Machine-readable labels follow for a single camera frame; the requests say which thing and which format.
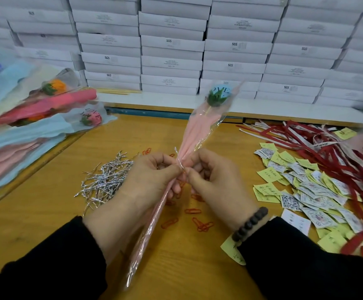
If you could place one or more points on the pile of orange paper clips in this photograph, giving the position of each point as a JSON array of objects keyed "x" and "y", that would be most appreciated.
[{"x": 200, "y": 225}]

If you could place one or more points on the pile of silver twist ties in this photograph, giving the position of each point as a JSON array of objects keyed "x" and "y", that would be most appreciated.
[{"x": 103, "y": 181}]

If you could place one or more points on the long white board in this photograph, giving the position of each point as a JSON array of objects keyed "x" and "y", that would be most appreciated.
[{"x": 281, "y": 108}]

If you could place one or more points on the pile of flowers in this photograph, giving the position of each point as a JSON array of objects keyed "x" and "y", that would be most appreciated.
[{"x": 19, "y": 125}]

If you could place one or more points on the blue flower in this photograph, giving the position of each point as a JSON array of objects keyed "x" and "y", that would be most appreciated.
[{"x": 200, "y": 121}]

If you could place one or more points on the wall of stacked white boxes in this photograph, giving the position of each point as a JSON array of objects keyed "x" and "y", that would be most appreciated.
[{"x": 169, "y": 43}]

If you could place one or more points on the person's left forearm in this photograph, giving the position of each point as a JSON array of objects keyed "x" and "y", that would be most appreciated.
[{"x": 41, "y": 265}]

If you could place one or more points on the pile of yellow white tags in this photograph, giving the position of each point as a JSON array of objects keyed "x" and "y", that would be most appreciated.
[{"x": 300, "y": 190}]

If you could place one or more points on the wooden sticks bundle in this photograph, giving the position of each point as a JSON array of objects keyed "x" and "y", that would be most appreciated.
[{"x": 119, "y": 91}]

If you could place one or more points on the person's right hand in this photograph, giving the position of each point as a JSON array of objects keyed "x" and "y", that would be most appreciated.
[{"x": 222, "y": 190}]

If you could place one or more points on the person's left hand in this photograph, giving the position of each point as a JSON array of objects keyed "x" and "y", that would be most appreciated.
[{"x": 138, "y": 193}]

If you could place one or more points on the person's right forearm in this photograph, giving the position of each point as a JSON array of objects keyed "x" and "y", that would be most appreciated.
[{"x": 312, "y": 265}]

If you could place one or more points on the pile of red ribbons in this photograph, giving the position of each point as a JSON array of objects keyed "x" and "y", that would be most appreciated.
[{"x": 331, "y": 153}]

